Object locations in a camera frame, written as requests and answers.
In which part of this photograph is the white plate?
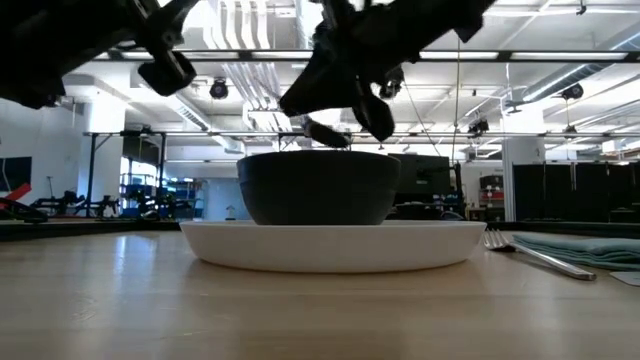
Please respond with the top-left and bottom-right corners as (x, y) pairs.
(179, 219), (488, 274)

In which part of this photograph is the small white tag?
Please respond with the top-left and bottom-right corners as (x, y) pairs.
(608, 271), (640, 288)

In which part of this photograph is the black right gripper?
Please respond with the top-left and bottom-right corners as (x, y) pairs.
(278, 0), (496, 143)

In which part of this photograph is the red bar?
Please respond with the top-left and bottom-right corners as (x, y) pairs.
(0, 182), (33, 204)

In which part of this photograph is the dark wall screen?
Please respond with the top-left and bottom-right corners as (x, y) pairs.
(0, 156), (33, 193)

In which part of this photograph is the black distant rig frame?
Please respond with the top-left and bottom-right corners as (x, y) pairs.
(87, 130), (167, 217)

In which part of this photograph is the black monitor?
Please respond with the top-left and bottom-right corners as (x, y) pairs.
(394, 153), (451, 204)

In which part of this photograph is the black partition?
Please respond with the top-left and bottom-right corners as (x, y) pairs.
(513, 162), (640, 225)

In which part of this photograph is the black overhead rig bar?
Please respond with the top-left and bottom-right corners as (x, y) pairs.
(94, 48), (640, 63)

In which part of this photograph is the teal folded napkin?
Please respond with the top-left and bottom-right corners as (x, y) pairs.
(512, 234), (640, 273)

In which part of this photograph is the black bowl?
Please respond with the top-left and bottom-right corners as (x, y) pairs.
(236, 150), (402, 226)

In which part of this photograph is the white pillar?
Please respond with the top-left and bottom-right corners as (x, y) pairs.
(501, 137), (547, 224)

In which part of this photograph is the silver ceiling duct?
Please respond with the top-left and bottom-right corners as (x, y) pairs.
(294, 0), (326, 51)

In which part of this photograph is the thin hanging cable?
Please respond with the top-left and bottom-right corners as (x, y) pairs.
(452, 37), (462, 164)

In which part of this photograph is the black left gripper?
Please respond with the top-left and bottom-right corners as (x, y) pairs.
(0, 0), (201, 110)

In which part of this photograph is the silver fork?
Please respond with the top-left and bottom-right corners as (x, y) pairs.
(482, 228), (598, 282)

